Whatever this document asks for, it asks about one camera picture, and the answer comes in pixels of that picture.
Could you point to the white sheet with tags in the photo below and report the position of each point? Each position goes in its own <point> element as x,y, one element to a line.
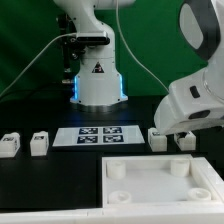
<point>106,135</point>

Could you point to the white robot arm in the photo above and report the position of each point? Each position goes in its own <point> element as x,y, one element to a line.
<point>201,23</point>

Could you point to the white square tabletop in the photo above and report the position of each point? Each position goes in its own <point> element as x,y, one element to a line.
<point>160,180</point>

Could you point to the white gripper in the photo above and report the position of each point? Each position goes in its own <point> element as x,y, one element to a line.
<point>189,106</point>

